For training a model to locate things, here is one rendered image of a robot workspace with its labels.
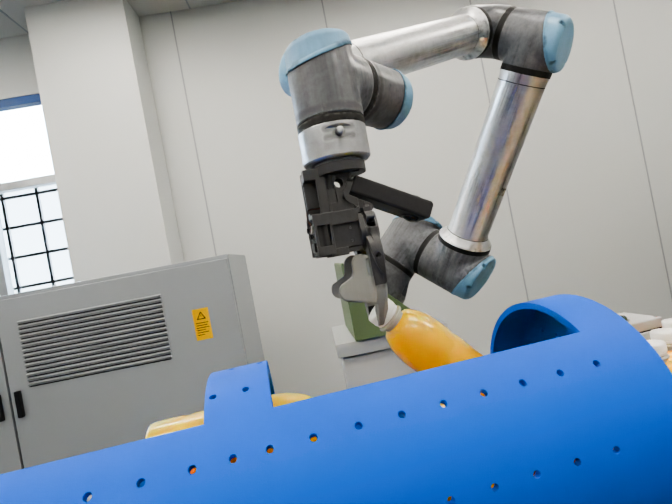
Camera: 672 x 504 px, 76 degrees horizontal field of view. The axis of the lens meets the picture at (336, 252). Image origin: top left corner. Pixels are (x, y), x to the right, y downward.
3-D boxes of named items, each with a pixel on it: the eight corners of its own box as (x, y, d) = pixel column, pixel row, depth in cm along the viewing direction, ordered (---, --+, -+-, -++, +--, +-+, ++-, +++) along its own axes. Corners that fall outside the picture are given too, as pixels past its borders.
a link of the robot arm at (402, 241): (382, 259, 147) (410, 216, 148) (423, 283, 138) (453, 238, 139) (366, 243, 135) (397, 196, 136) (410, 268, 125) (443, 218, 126)
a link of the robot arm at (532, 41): (437, 268, 141) (525, 9, 106) (486, 295, 132) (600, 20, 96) (412, 282, 131) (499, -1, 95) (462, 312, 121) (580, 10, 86)
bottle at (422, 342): (512, 413, 54) (398, 326, 52) (472, 426, 59) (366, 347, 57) (516, 368, 59) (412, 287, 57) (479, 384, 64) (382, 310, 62)
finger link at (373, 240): (368, 289, 56) (354, 225, 58) (381, 286, 56) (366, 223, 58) (376, 284, 51) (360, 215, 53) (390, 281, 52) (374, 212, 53)
